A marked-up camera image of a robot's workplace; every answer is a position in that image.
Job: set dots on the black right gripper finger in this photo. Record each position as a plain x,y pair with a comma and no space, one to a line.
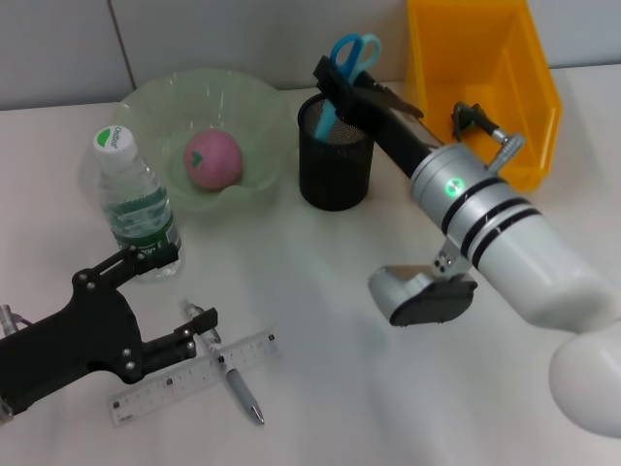
335,85
371,82

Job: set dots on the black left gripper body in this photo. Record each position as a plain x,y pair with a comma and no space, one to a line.
73,340

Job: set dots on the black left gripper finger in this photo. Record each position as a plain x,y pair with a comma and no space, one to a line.
136,259
204,322

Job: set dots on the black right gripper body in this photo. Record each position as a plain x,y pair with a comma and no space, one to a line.
393,131

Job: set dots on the blue scissors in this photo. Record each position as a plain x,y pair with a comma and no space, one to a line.
325,121

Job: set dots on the clear green-label water bottle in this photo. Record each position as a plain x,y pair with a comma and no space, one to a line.
131,194

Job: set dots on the green plastic wrapper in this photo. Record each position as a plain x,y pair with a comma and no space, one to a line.
468,119

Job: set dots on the transparent plastic ruler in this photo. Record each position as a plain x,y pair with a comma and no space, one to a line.
160,388

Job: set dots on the pink peach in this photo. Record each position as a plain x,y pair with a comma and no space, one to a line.
213,160

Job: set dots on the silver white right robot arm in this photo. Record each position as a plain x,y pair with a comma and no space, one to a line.
509,233

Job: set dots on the black mesh pen holder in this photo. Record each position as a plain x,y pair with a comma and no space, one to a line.
335,175

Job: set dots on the grey clear ballpoint pen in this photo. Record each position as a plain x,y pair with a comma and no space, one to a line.
245,395

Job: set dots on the pale green glass fruit bowl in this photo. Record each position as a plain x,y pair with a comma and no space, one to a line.
228,97

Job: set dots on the yellow plastic bin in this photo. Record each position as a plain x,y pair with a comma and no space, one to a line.
461,48

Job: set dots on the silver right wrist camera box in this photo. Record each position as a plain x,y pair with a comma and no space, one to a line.
427,301

